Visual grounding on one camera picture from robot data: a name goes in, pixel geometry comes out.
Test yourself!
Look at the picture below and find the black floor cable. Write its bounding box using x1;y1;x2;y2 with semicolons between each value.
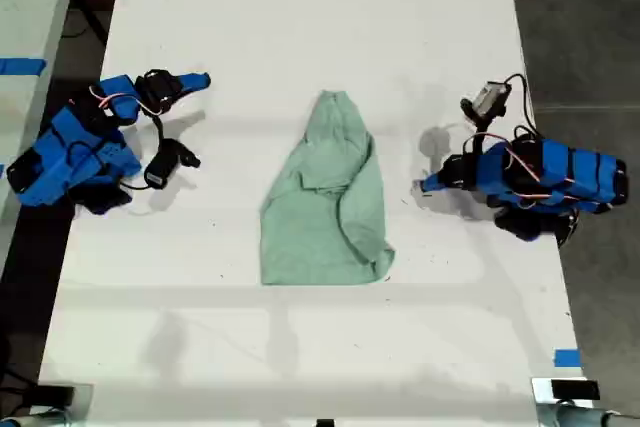
60;0;110;47

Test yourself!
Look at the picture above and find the silver metal bracket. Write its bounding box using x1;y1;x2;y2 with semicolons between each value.
29;382;96;427
530;376;601;427

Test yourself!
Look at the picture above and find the pale green T-shirt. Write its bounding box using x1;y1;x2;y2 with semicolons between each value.
258;89;396;287

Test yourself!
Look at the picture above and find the black camera cable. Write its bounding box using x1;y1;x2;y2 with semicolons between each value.
502;73;539;141
117;178;154;193

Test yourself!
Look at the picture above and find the black cable bundle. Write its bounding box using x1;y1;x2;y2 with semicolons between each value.
0;364;40;413

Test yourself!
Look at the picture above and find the silver camera box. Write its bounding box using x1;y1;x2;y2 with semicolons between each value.
459;80;512;124

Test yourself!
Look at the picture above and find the black camera box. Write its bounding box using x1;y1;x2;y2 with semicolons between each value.
143;138;202;192

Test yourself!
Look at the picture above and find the long blue tape strip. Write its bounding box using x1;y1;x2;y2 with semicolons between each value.
0;57;48;77

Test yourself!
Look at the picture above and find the short blue tape strip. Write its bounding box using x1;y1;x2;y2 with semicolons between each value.
553;348;583;369

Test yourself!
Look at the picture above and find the small black box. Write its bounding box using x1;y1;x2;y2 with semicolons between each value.
35;384;77;407
550;379;601;402

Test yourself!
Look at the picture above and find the grey metal tube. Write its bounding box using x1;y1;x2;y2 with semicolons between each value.
554;400;640;427
0;409;69;427

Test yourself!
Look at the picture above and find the black camera stalk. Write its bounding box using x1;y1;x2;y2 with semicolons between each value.
468;114;495;156
151;114;169;146

